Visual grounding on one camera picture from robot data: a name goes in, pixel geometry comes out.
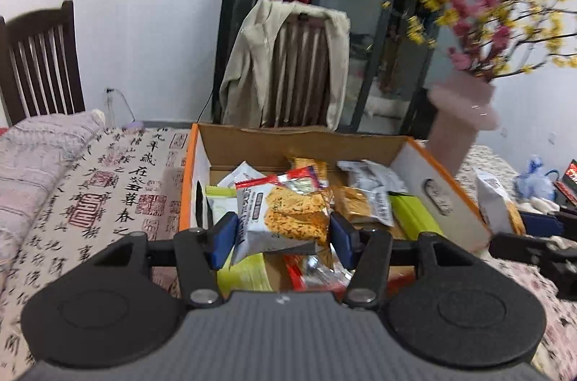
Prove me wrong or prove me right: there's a calligraphy printed tablecloth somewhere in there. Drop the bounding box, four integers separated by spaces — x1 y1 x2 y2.
0 126 577 381

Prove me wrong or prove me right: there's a brown slatted wooden chair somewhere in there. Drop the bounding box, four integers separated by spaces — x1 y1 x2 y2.
266 14 333 129

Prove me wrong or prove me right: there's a pink quilted blanket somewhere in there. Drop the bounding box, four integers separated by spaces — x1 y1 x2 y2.
0 111 106 274

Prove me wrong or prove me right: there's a blue white plastic packet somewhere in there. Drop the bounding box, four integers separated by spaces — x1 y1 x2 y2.
515 156 560 201

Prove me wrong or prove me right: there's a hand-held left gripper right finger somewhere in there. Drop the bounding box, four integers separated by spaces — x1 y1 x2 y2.
329 212 479 306

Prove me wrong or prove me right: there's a red black printed box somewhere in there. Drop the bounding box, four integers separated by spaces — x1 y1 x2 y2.
552 159 577 206

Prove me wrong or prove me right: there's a heap of assorted snack packets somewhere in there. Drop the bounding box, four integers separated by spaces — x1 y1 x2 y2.
205 156 447 292

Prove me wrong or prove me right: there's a pink glass vase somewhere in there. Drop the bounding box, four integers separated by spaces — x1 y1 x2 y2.
426 70 501 177

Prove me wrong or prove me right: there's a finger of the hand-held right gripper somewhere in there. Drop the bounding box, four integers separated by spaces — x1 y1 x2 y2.
517 208 577 238
489 231 577 263

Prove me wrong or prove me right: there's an orange cardboard box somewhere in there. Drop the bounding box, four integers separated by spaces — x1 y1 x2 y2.
179 122 493 296

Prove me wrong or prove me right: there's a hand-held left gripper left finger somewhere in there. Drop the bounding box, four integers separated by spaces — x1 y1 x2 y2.
89 212 239 306

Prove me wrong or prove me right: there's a long green snack packet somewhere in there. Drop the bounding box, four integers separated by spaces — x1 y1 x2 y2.
390 192 445 240

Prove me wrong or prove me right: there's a dark wooden chair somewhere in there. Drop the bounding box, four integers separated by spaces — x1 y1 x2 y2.
0 0 86 127

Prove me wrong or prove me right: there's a black wall cable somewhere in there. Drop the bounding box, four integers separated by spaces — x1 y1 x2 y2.
198 88 215 123

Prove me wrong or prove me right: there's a green white snack packet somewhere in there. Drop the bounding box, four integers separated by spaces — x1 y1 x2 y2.
205 185 238 229

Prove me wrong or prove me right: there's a beige jacket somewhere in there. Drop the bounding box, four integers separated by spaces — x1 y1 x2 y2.
219 0 351 132

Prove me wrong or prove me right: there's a white orange biscuit packet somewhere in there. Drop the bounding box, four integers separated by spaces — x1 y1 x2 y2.
473 171 526 235
230 178 335 267

